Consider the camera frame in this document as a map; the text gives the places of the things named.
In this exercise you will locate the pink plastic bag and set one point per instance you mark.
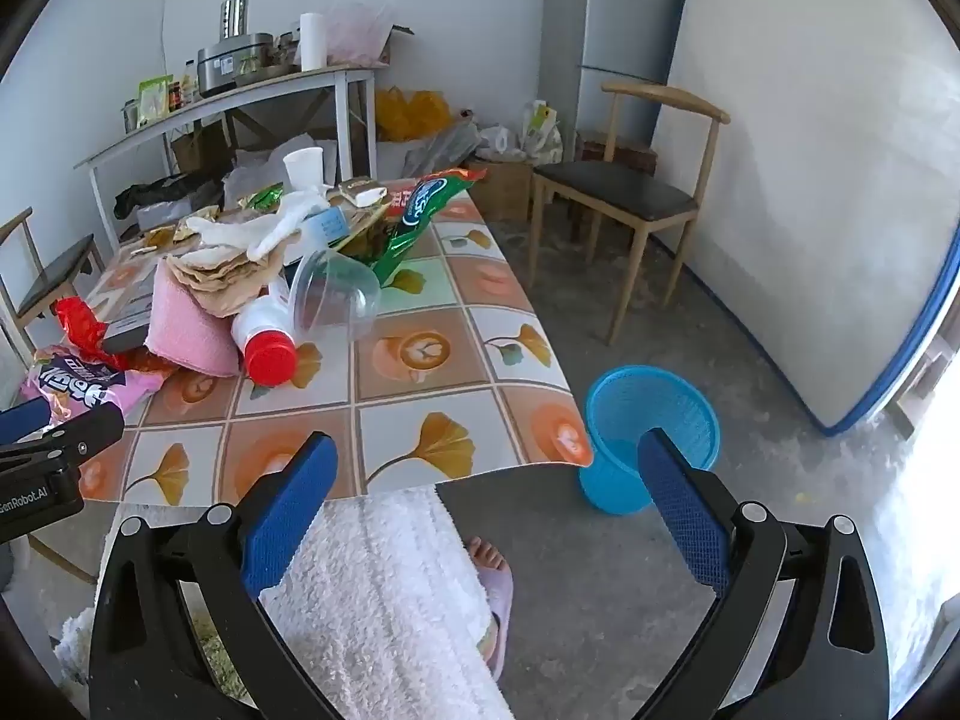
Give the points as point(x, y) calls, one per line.
point(356, 30)

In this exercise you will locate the dark sauce bottle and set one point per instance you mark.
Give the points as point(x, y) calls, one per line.
point(184, 86)

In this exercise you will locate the paper towel roll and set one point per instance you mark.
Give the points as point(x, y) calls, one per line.
point(313, 41)

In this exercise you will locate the blue plastic basket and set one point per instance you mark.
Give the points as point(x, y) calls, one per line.
point(630, 405)

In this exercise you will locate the white paper cup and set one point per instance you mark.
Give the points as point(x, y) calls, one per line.
point(302, 169)

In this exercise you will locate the brown cardboard box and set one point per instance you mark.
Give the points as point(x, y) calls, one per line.
point(499, 191)

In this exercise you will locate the bread wrapper packet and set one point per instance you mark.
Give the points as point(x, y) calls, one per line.
point(356, 191)

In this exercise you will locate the green food packet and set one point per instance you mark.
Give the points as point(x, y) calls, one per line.
point(155, 99)

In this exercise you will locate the white mattress blue edge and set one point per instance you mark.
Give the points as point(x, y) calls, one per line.
point(810, 165)

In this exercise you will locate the grey rice cooker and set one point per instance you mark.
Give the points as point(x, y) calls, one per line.
point(225, 64)

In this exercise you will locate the dark grey box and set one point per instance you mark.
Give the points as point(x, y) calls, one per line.
point(126, 334)

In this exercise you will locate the pink towel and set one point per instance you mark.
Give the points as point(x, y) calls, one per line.
point(184, 330)

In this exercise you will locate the yellow plastic bag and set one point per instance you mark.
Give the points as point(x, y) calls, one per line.
point(412, 116)

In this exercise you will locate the white frame side table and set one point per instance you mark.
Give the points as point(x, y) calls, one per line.
point(225, 94)

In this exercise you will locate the orange snack packet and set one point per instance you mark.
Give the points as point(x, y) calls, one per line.
point(396, 202)

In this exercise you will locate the person's foot purple slipper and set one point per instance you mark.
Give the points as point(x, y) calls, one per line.
point(495, 592)

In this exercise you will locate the leaf print tablecloth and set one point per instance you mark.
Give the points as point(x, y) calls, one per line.
point(420, 405)

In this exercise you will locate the pink snack bag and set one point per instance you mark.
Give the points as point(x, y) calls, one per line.
point(67, 382)

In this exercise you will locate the white green bag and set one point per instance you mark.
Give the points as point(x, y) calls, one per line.
point(541, 131)

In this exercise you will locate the clear plastic cup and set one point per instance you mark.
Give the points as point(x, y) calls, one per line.
point(330, 292)

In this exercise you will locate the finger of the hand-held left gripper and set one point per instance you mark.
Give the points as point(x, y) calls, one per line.
point(22, 416)
point(75, 431)

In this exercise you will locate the red snack packet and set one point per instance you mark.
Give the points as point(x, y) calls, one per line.
point(79, 326)

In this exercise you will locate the steel container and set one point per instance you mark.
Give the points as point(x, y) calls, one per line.
point(235, 19)

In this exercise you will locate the white bottle red cap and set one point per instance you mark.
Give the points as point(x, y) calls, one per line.
point(259, 319)

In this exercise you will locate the brown paper stack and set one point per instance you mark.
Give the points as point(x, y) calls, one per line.
point(217, 277)

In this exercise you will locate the green snack bag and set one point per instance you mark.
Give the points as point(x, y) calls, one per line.
point(420, 210)

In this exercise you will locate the grey plastic bag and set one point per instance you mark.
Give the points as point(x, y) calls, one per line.
point(442, 150)

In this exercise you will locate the white plastic bag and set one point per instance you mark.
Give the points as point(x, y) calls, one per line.
point(500, 141)
point(251, 172)

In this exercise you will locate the white blue tissue pack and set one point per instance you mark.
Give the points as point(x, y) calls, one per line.
point(322, 229)

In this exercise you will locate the small green packet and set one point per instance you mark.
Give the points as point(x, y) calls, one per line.
point(261, 199)

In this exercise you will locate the grey refrigerator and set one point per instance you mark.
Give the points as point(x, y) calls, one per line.
point(600, 15)

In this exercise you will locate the wooden chair dark seat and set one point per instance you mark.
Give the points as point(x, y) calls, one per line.
point(615, 187)
point(60, 262)

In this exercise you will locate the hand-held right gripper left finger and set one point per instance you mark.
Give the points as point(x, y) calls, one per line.
point(289, 517)

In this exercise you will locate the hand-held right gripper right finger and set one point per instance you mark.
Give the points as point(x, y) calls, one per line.
point(686, 517)

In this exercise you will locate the black cloth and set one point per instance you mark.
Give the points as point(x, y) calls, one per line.
point(165, 195)

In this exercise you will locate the yellow snack packets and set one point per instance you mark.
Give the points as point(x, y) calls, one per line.
point(159, 238)

